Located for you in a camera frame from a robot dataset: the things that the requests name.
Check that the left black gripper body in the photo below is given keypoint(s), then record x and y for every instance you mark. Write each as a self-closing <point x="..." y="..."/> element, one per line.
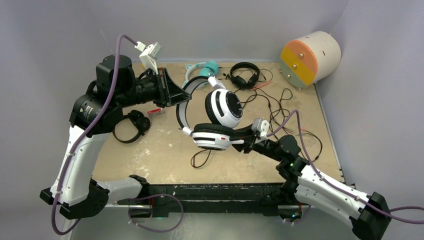
<point x="147" y="89"/>

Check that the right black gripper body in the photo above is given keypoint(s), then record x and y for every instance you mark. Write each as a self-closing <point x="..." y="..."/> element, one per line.
<point x="265" y="147"/>

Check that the white and black headphones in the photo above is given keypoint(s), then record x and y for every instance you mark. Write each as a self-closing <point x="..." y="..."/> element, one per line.
<point x="224" y="110"/>

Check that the black headphones with cable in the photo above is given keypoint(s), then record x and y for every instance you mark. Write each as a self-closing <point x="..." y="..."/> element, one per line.
<point x="141" y="124"/>

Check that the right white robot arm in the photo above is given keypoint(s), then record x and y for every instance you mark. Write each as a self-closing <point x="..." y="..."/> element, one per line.
<point x="365" y="213"/>

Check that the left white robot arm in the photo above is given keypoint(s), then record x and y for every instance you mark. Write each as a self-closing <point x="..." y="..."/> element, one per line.
<point x="93" y="117"/>

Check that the teal cat ear headphones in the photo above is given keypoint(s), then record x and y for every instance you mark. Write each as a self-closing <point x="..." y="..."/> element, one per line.
<point x="208" y="69"/>

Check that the black headphones with pink mic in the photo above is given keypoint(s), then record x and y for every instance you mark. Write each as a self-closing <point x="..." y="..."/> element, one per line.
<point x="247" y="76"/>

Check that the small red object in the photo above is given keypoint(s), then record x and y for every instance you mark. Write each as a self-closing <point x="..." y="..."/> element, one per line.
<point x="156" y="112"/>

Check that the round drawer cabinet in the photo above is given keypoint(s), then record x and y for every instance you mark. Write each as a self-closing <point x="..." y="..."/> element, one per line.
<point x="310" y="58"/>

